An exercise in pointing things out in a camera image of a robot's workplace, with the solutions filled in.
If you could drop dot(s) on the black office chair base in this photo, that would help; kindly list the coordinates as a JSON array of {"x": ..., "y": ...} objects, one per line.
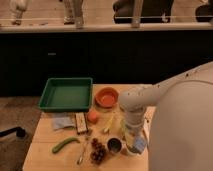
[{"x": 19, "y": 131}]

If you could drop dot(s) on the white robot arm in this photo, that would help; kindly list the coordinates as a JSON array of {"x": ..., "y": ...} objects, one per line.
[{"x": 181, "y": 133}]

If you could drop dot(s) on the yellow banana toy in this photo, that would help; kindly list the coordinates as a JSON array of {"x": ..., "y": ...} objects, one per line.
[{"x": 109, "y": 123}]

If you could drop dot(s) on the orange plastic bowl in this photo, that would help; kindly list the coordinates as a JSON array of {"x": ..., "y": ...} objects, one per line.
[{"x": 106, "y": 97}]

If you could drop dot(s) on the grey cloth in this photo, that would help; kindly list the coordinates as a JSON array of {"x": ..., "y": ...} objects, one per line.
[{"x": 62, "y": 122}]

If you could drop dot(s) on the metal spoon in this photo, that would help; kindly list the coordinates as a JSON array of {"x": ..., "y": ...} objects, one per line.
[{"x": 81, "y": 157}]

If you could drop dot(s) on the bunch of dark grapes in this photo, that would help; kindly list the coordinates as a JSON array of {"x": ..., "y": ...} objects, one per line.
[{"x": 98, "y": 152}]

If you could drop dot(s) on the orange fruit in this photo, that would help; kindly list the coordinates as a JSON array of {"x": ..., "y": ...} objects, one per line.
[{"x": 93, "y": 116}]

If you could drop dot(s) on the green plastic tray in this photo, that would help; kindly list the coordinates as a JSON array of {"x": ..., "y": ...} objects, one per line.
[{"x": 67, "y": 95}]

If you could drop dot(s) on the small metal cup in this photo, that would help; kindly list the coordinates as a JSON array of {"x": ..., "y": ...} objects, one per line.
[{"x": 114, "y": 145}]

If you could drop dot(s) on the green cucumber toy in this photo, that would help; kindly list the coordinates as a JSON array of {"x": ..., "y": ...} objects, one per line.
[{"x": 63, "y": 143}]

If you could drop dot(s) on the blue sponge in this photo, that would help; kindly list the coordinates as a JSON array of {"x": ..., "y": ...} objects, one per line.
[{"x": 139, "y": 144}]

